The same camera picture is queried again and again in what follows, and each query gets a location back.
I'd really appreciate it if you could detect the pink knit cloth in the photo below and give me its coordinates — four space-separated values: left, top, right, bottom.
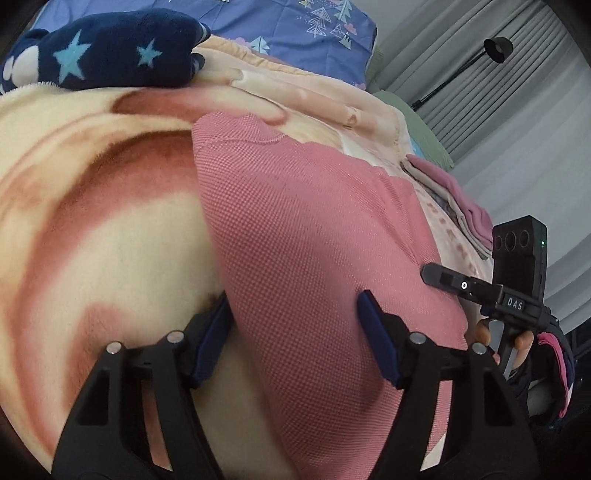
191 111 469 480

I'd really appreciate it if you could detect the navy star fleece cloth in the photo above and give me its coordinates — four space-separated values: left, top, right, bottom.
0 8 212 95

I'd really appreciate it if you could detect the black floor lamp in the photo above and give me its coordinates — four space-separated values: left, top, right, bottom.
411 37 514 112

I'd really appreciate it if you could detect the blue printed bed sheet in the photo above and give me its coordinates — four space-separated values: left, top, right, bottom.
44 0 379 88

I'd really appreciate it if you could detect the person's right hand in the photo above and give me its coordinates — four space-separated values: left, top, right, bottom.
475 318 537 381

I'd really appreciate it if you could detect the green pillow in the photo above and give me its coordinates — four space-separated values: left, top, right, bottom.
365 90 455 172

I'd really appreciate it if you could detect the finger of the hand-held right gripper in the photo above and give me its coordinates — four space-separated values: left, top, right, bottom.
420 263 505 306

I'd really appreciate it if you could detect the folded beige cloth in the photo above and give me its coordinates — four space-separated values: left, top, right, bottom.
418 185 493 262

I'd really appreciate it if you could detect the stack of folded pink cloths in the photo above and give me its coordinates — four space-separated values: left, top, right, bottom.
406 154 494 244

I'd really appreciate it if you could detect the person's right forearm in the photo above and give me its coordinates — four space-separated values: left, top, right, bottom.
507 318 576 428

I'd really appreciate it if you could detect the grey curtain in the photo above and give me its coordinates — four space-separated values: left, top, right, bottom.
374 0 591 324

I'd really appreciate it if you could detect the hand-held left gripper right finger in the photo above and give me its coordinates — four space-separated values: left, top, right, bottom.
356 290 539 480

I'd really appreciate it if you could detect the cream and red blanket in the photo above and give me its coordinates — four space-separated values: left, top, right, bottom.
0 34 495 480

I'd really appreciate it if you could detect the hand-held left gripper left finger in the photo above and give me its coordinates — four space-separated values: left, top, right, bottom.
51 293 234 480

